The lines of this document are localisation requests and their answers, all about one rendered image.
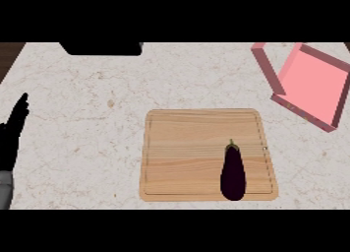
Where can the black appliance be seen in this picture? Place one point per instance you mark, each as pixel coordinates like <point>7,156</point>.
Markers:
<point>106,48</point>

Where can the wooden cutting board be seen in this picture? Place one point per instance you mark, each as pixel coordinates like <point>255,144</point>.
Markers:
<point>202,157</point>

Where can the pink open cardboard box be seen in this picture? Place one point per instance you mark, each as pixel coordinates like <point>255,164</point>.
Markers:
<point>312,85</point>

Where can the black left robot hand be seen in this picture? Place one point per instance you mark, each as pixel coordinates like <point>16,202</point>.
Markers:
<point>7,141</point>

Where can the dark purple eggplant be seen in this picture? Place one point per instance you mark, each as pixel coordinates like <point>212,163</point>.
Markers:
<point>233,177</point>

